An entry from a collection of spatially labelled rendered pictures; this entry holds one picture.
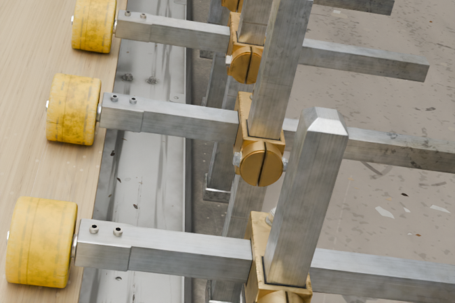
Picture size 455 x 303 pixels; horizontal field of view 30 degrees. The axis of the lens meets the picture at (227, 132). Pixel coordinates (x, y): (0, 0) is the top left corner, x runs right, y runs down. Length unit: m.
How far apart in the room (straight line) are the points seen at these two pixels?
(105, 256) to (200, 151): 0.66
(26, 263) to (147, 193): 0.69
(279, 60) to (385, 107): 2.42
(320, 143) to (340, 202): 2.00
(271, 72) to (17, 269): 0.34
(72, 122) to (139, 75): 0.84
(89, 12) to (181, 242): 0.49
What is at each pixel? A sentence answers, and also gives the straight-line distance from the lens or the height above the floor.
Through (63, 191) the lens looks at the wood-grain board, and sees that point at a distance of 0.95.
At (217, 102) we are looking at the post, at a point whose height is 0.74.
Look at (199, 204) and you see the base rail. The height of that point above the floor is 0.70.
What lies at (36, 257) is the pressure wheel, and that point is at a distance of 0.78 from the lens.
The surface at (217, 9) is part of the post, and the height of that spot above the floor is 0.81.
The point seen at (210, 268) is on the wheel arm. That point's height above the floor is 0.94.
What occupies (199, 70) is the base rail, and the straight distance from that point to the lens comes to 1.69.
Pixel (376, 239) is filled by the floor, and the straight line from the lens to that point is 2.57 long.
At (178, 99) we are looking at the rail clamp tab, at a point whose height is 0.62.
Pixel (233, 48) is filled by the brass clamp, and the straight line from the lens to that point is 1.18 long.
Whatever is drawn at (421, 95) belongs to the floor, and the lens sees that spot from 3.51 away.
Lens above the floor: 1.45
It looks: 30 degrees down
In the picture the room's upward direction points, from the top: 12 degrees clockwise
